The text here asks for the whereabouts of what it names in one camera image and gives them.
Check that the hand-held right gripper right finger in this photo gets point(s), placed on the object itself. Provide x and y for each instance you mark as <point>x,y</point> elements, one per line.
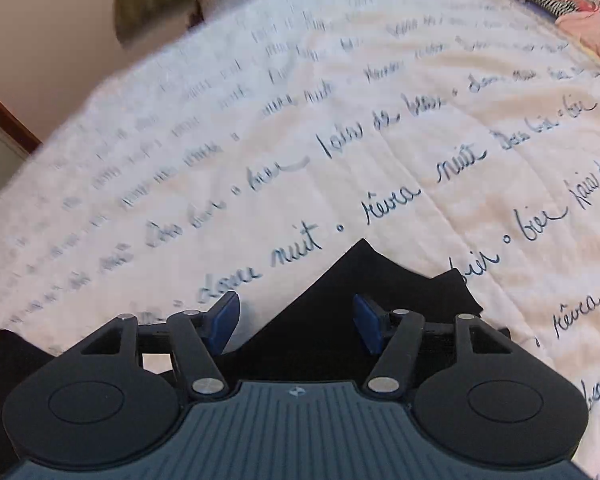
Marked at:
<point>367,321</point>

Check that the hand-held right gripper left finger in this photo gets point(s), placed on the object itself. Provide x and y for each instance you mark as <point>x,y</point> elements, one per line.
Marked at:
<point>226,321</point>

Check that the black pants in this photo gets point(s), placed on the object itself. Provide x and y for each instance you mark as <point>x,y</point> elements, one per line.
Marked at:
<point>330,300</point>

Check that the white script printed blanket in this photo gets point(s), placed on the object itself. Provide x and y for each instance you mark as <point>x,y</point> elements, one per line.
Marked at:
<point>330,110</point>

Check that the green upholstered headboard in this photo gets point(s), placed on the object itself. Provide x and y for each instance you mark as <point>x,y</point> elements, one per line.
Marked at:
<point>145,5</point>

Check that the floral zebra patterned quilt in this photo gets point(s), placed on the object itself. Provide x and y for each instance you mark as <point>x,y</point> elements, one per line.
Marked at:
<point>585,5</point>

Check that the brown wooden door frame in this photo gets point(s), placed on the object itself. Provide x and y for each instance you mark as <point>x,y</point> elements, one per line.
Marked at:
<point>10,115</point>

